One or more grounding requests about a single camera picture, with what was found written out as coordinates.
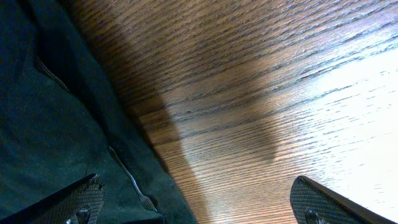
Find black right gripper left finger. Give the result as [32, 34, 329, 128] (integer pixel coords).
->
[1, 174, 105, 224]

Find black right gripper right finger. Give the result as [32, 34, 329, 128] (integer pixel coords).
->
[290, 175, 394, 224]

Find dark green shorts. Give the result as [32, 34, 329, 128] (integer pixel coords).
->
[1, 1, 196, 223]

